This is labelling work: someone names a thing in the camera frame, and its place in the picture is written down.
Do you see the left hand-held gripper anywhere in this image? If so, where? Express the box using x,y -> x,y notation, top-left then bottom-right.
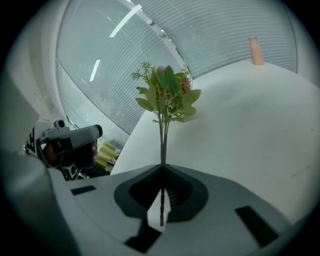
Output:
24,119 -> 104,181

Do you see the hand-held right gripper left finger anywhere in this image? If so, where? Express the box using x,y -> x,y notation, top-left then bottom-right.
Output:
49,164 -> 168,256

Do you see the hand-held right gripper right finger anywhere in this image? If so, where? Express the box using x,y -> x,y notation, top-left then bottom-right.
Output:
159,164 -> 296,256

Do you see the small leafy flowers sprig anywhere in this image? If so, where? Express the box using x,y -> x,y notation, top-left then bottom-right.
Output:
131,61 -> 202,226

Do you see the white desk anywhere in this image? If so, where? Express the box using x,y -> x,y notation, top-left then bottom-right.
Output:
109,58 -> 320,226

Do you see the person's left hand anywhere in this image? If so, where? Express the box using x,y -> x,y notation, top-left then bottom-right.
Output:
42,141 -> 63,168

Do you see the lime green bag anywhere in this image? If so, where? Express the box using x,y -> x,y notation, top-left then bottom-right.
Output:
95,139 -> 121,171

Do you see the pink bottle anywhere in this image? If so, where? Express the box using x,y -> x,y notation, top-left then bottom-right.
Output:
247,36 -> 265,67

